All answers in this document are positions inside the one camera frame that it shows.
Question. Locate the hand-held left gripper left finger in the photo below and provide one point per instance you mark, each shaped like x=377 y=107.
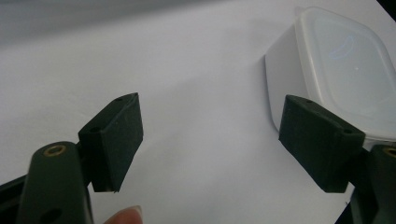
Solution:
x=115 y=143

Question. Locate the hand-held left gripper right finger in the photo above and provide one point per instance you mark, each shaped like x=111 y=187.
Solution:
x=316 y=143

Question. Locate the white plastic container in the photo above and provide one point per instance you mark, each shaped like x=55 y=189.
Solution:
x=283 y=74

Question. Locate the translucent container lid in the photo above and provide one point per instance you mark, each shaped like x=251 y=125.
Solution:
x=345 y=65

